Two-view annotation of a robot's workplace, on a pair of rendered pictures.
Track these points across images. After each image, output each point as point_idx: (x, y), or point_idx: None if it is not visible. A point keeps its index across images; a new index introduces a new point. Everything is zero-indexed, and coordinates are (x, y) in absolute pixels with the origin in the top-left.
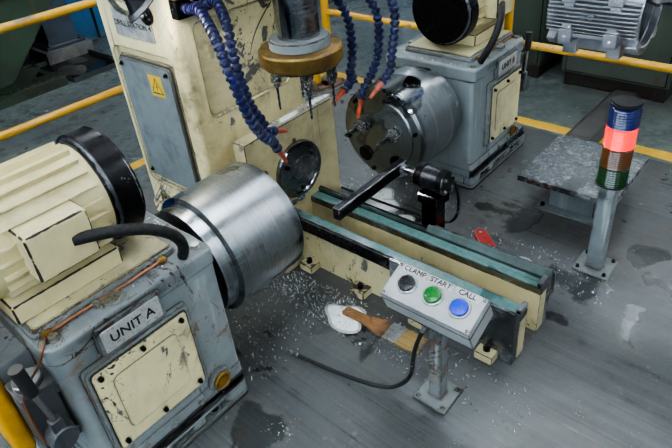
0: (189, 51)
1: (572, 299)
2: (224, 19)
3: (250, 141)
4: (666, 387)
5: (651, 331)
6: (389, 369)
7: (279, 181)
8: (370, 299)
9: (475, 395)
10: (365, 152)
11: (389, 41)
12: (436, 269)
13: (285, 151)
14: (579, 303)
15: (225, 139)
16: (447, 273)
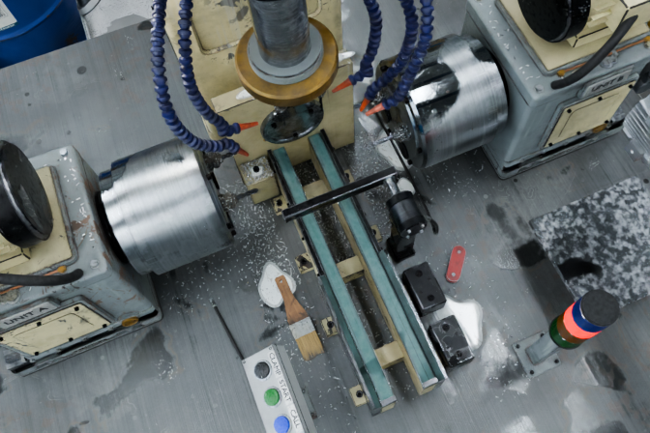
0: (172, 5)
1: (480, 380)
2: (181, 34)
3: (226, 107)
4: None
5: None
6: None
7: (262, 134)
8: (308, 275)
9: (323, 426)
10: (384, 114)
11: (405, 71)
12: (353, 309)
13: (274, 112)
14: (483, 389)
15: (220, 71)
16: (359, 320)
